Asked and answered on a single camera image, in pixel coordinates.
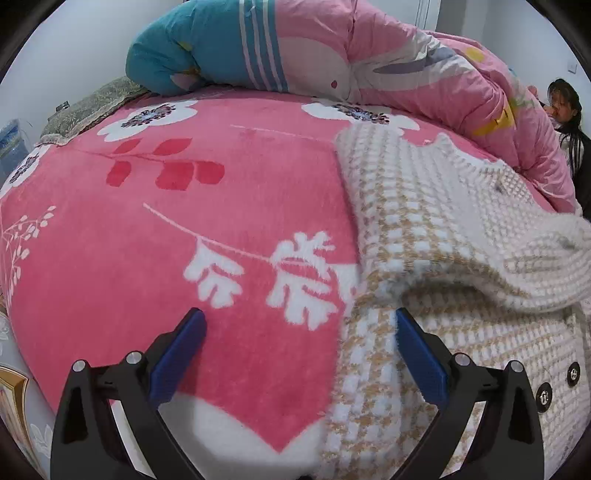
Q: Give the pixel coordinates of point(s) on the pink floral bed blanket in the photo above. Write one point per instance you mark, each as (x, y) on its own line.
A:
(229, 201)

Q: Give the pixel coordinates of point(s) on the pink and blue duvet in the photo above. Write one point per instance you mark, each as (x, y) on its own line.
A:
(352, 52)

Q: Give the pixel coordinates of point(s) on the woman with long black hair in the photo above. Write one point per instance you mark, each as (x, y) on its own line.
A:
(565, 110)

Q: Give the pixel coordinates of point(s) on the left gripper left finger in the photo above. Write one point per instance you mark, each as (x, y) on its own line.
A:
(86, 442)

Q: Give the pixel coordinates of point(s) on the beige white houndstooth coat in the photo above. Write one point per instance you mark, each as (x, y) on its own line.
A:
(460, 243)

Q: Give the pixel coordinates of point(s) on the blue water bottle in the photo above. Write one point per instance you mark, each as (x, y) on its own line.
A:
(13, 148)

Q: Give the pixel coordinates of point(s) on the grey patterned mat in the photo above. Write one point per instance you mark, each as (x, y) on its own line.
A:
(81, 116)

